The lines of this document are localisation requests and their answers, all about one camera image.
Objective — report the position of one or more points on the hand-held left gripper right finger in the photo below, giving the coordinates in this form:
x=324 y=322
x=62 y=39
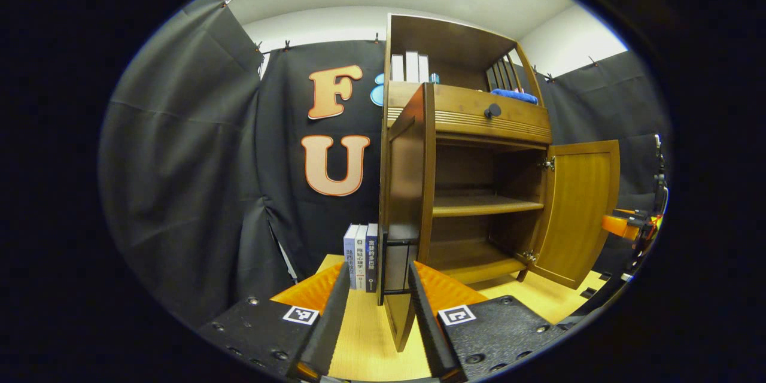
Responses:
x=426 y=323

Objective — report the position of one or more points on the wooden shoe cabinet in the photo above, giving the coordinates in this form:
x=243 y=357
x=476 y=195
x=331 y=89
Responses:
x=473 y=173

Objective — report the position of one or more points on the wooden cabinet drawer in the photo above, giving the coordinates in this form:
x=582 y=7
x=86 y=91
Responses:
x=467 y=111

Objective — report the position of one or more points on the wooden cabinet door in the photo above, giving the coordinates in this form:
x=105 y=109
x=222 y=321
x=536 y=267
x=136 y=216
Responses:
x=410 y=191
x=580 y=209

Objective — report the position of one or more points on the wooden inner cabinet shelf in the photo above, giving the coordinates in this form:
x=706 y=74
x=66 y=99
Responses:
x=485 y=205

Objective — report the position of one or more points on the grey standing book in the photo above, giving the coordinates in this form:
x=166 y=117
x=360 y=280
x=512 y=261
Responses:
x=350 y=257

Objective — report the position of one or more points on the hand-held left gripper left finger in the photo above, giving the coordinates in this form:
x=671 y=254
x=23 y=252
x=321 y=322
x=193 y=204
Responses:
x=335 y=323

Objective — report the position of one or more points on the black backdrop cloth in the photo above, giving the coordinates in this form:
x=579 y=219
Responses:
x=179 y=161

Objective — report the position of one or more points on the blue towel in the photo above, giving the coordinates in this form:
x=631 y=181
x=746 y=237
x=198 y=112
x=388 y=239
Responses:
x=513 y=96

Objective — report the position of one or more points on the black round drawer knob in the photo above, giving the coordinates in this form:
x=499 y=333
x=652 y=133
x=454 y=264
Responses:
x=492 y=111

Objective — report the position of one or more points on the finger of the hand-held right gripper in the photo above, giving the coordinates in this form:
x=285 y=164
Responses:
x=619 y=225

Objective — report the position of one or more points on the dark blue standing book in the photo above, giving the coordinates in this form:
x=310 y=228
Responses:
x=371 y=257

